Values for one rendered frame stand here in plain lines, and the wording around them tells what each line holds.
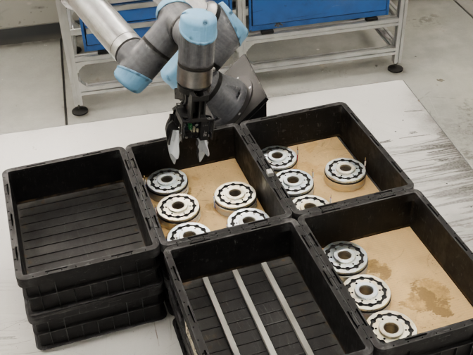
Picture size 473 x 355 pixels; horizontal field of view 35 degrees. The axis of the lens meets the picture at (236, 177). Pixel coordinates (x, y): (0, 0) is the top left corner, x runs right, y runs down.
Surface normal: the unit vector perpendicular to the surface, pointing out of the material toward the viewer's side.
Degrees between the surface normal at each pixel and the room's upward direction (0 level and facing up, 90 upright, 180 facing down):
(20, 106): 0
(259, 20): 90
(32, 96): 0
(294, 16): 90
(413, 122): 0
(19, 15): 90
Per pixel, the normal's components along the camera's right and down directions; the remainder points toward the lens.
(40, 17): 0.21, 0.59
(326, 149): -0.03, -0.79
